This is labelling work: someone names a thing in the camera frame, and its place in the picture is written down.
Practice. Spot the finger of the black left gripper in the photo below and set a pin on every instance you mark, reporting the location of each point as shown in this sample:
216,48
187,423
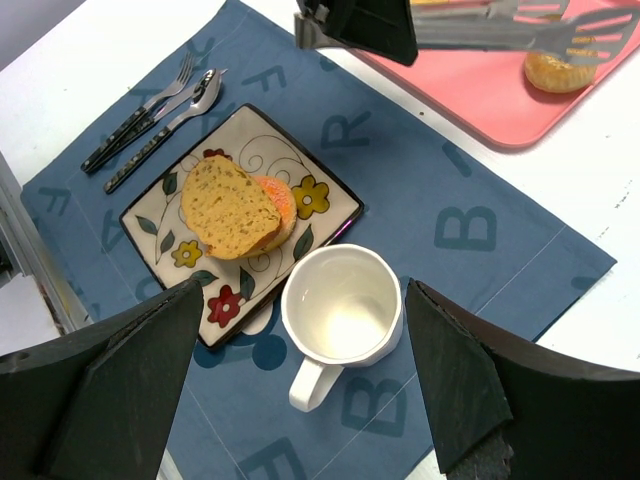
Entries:
381,27

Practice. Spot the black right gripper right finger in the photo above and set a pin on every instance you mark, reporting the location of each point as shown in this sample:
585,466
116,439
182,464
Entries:
502,407

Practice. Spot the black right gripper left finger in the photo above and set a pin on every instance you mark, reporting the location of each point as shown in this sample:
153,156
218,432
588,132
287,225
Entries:
99,403

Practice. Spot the round golden bun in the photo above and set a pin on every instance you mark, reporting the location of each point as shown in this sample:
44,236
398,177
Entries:
551,75

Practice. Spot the metal serving tongs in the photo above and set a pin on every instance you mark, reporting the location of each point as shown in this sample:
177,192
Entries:
590,38

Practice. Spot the orange sugared donut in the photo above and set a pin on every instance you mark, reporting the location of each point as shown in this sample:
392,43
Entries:
283,198

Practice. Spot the pink plastic tray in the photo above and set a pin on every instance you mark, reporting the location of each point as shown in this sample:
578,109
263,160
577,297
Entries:
487,93

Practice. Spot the white ceramic mug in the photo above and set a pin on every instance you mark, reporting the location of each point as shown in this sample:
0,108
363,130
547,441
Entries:
341,306

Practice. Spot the blue letter placemat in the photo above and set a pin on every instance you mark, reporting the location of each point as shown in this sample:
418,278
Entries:
426,206

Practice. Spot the square floral ceramic plate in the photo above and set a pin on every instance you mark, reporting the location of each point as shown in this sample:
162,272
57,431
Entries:
235,290

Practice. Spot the aluminium table edge rail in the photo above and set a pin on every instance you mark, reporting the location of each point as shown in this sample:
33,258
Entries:
28,255

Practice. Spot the spoon with patterned handle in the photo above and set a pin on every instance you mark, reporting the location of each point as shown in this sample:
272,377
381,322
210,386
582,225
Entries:
204,97

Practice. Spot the fork with patterned handle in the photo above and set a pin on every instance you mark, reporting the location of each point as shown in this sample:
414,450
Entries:
100,154

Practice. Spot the knife with patterned handle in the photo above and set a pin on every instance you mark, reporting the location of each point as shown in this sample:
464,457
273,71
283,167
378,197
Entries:
143,125

